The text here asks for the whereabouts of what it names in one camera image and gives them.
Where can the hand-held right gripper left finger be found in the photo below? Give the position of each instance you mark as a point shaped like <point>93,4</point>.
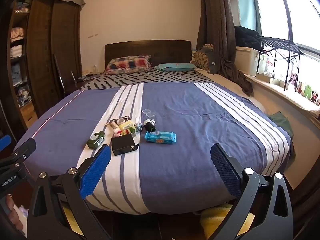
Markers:
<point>96,170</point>

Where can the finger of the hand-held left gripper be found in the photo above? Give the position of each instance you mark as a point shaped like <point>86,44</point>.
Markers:
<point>25,148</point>
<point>5,142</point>

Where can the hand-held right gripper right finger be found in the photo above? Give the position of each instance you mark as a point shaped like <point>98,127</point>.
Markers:
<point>225,170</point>

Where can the green bottle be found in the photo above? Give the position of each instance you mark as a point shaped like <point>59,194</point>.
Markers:
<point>95,140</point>

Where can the yellow bottle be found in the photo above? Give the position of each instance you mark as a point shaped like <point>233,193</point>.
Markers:
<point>125,125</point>

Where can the blue wet wipes packet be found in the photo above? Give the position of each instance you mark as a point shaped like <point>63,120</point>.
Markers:
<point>160,137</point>

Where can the person's left hand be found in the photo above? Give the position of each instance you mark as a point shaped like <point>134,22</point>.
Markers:
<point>11,212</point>

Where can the black box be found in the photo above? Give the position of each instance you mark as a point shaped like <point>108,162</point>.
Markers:
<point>123,145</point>

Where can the black and white sock roll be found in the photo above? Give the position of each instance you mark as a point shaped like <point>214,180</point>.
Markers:
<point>149,126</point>

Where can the green cloth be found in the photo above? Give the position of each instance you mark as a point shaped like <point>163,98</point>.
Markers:
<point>281,123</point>

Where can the clear plastic box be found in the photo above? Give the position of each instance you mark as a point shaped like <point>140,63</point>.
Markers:
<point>149,112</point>

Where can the dark wooden wardrobe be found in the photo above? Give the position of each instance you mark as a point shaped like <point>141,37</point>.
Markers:
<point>50,55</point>

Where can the folded clothes on shelves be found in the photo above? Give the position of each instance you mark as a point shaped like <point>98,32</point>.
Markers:
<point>17,37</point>

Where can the zebra pattern bed sheet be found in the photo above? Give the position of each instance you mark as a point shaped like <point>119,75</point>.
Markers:
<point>150,78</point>

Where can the plaid pillow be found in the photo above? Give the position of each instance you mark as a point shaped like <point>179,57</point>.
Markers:
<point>127,63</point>

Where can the white storage box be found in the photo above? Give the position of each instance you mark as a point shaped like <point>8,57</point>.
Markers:
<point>246,60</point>

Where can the brown patterned plush cushion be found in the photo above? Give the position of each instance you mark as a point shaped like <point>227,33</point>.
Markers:
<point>201,58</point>

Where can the monkey plush toy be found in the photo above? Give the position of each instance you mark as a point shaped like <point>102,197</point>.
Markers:
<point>293,78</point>

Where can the teal pillow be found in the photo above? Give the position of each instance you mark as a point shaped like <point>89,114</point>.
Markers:
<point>175,66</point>

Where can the green frog plush toy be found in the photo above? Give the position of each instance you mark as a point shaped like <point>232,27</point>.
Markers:
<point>307,90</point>

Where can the dark wooden headboard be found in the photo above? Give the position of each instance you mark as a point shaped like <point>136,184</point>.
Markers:
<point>150,48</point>

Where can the black jacket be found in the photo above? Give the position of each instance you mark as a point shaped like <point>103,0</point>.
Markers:
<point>246,37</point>

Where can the black folding rack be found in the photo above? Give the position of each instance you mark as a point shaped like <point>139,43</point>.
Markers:
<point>280,43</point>

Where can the brown curtain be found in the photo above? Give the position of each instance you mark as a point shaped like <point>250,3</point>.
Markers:
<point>217,30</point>

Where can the window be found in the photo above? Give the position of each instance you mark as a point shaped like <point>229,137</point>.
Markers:
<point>275,12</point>

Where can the teal roller blind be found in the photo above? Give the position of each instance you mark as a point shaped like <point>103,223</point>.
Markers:
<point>246,5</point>

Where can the black metal folding frame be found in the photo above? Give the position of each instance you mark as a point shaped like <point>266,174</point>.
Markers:
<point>60,77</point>

